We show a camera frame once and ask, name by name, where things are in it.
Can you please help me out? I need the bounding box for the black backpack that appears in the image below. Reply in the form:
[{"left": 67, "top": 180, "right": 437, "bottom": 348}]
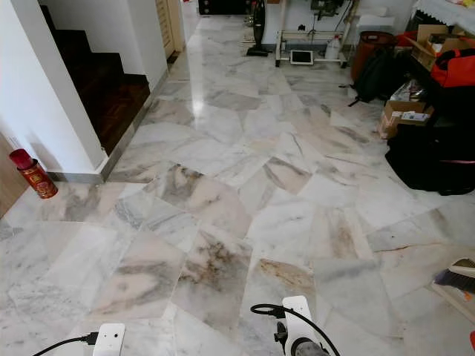
[{"left": 349, "top": 48, "right": 405, "bottom": 107}]

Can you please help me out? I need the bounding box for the black low cabinet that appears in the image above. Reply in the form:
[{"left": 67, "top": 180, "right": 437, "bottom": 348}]
[{"left": 198, "top": 0, "right": 257, "bottom": 16}]

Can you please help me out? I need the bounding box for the white box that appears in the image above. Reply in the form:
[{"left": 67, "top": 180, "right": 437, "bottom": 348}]
[{"left": 356, "top": 13, "right": 396, "bottom": 34}]

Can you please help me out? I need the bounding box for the black upright vacuum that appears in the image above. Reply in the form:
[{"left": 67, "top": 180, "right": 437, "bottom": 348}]
[{"left": 246, "top": 0, "right": 270, "bottom": 57}]

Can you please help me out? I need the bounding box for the red bag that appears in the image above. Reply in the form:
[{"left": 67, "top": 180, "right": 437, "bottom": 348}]
[{"left": 430, "top": 48, "right": 475, "bottom": 88}]

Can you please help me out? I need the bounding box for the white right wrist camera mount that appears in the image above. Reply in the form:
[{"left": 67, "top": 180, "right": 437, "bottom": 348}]
[{"left": 281, "top": 295, "right": 314, "bottom": 349}]

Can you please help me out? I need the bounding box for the open cardboard box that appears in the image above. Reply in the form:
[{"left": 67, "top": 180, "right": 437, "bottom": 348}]
[{"left": 408, "top": 24, "right": 475, "bottom": 71}]

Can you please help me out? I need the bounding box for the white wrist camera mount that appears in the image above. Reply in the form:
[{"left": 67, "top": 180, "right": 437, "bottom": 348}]
[
  {"left": 281, "top": 295, "right": 314, "bottom": 349},
  {"left": 93, "top": 323, "right": 125, "bottom": 356}
]

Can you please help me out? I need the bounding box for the white lace tablecloth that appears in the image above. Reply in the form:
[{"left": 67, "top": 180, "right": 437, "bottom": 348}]
[{"left": 413, "top": 0, "right": 475, "bottom": 30}]

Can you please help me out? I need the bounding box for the white metal rack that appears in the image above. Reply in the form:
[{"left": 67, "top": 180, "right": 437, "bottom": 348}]
[{"left": 275, "top": 0, "right": 357, "bottom": 69}]

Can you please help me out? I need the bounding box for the red tin canister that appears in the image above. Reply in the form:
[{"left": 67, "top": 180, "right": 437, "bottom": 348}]
[{"left": 9, "top": 148, "right": 59, "bottom": 200}]

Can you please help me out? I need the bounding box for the brown wooden cabinet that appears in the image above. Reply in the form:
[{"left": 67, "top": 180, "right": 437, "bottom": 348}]
[{"left": 0, "top": 133, "right": 30, "bottom": 220}]

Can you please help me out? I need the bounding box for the brown round barrel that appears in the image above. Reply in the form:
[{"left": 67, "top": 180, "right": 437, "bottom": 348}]
[{"left": 351, "top": 31, "right": 398, "bottom": 82}]

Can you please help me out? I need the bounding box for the white tablet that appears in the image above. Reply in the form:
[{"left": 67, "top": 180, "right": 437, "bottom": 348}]
[{"left": 289, "top": 50, "right": 315, "bottom": 66}]

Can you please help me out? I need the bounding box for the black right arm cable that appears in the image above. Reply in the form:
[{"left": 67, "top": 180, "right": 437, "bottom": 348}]
[{"left": 251, "top": 303, "right": 341, "bottom": 356}]

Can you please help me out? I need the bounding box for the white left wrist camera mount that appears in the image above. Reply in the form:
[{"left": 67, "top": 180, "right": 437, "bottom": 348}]
[{"left": 93, "top": 323, "right": 125, "bottom": 356}]

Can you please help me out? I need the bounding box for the dark wooden staircase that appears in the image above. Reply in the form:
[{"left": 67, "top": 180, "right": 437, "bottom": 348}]
[{"left": 41, "top": 6, "right": 151, "bottom": 156}]

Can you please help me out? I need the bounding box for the large black suitcase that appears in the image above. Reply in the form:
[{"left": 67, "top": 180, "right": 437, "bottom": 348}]
[{"left": 386, "top": 122, "right": 475, "bottom": 197}]

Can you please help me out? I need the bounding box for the white plastic jug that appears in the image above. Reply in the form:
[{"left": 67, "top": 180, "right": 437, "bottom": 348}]
[{"left": 325, "top": 35, "right": 343, "bottom": 60}]

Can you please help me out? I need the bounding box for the wooden door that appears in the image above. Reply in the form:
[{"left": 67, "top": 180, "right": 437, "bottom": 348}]
[{"left": 156, "top": 0, "right": 186, "bottom": 62}]

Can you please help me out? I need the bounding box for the small labelled cardboard box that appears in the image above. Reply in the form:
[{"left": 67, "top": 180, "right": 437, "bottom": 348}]
[{"left": 379, "top": 100, "right": 435, "bottom": 139}]

